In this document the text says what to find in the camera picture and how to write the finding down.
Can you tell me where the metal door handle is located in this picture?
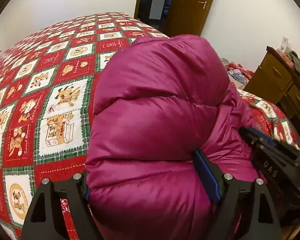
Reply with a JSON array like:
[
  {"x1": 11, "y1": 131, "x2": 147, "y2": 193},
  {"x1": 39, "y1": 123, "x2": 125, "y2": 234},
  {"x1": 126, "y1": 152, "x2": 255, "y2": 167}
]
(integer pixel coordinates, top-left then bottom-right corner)
[{"x1": 198, "y1": 1, "x2": 209, "y2": 9}]

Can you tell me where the magenta puffer jacket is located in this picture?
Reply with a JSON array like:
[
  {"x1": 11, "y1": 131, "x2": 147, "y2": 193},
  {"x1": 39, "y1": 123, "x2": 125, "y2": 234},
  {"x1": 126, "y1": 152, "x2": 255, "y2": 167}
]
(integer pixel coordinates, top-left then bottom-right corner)
[{"x1": 85, "y1": 35, "x2": 258, "y2": 239}]

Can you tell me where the brown wooden dresser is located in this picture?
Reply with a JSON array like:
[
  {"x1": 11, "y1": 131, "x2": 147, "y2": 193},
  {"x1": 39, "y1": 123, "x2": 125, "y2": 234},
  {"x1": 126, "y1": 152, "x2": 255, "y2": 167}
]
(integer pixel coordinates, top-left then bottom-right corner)
[{"x1": 244, "y1": 46, "x2": 300, "y2": 137}]

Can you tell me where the brown wooden door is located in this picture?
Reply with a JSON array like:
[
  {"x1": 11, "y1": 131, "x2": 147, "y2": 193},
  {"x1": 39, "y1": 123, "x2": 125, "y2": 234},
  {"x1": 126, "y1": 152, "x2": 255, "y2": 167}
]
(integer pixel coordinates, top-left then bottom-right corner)
[{"x1": 165, "y1": 0, "x2": 213, "y2": 37}]

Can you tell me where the red patterned bed quilt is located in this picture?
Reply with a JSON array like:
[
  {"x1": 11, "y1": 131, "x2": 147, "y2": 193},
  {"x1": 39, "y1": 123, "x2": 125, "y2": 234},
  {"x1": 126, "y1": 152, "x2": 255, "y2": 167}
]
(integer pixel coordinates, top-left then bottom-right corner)
[{"x1": 0, "y1": 11, "x2": 300, "y2": 240}]

